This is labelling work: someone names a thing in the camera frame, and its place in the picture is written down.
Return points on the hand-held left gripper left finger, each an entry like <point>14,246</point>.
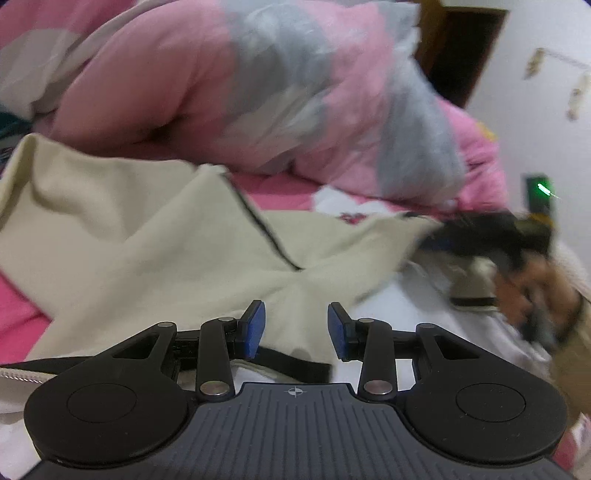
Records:
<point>256,330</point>

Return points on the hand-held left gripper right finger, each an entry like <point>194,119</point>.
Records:
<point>335,330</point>

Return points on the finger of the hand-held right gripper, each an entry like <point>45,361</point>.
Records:
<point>438,240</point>

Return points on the beige jacket with black trim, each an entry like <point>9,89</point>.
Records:
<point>138,230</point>

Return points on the person's right hand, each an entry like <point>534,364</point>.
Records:
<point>512,290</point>

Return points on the brown wooden door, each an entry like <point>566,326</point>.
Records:
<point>461,55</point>

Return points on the pink floral fleece blanket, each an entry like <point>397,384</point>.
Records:
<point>18,304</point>

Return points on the pink grey floral quilt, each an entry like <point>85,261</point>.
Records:
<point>184,92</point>

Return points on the beige wall ornament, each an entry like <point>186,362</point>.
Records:
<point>577,97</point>
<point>535,62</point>

